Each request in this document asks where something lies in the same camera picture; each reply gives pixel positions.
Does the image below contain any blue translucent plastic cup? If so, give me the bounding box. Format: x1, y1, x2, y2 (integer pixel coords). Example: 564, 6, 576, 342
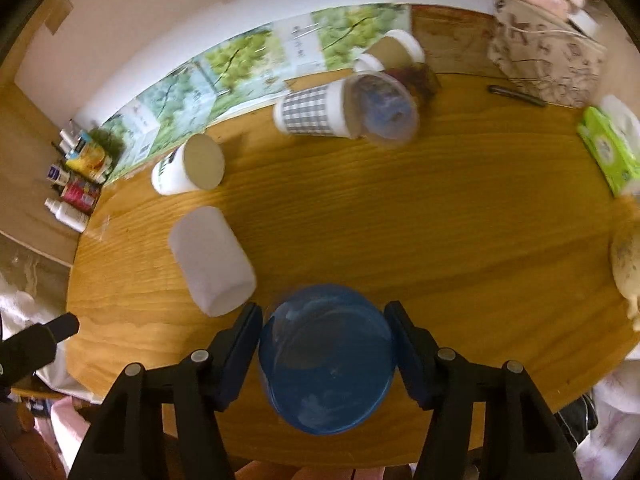
258, 284, 396, 436

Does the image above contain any plain white paper cup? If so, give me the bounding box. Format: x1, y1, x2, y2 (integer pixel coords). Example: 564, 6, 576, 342
168, 206, 257, 318

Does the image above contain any white paper cup, leaf print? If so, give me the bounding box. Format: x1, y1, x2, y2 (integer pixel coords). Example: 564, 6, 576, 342
151, 134, 224, 196

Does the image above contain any dark patterned clear-lid cup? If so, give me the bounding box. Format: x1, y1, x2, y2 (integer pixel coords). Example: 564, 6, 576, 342
350, 63, 440, 146

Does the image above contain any grey checked paper cup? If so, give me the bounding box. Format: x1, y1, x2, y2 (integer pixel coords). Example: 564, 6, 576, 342
272, 76, 363, 139

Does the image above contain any brown paper cup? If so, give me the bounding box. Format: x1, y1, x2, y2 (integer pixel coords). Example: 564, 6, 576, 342
352, 29, 425, 73

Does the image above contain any pink fleece clothing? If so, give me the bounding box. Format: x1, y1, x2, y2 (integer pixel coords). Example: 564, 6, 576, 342
575, 370, 639, 479

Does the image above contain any white spray bottle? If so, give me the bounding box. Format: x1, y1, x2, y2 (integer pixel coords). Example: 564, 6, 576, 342
44, 198, 89, 233

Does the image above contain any red pink tube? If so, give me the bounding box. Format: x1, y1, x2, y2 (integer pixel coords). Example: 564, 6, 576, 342
60, 180, 101, 216

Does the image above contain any beige round object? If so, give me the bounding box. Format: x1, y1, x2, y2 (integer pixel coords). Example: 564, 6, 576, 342
610, 220, 640, 333

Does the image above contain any green tissue pack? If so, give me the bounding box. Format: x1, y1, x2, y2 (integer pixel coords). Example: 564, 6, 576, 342
577, 106, 639, 197

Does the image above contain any black pen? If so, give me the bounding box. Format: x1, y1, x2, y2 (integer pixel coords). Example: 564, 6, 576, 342
487, 84, 548, 107

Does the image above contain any green leaf printed poster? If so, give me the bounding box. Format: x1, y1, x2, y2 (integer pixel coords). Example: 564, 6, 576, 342
102, 3, 411, 182

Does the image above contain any patterned canvas tote bag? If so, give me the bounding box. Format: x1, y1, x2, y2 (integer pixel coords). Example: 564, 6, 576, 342
488, 0, 606, 107

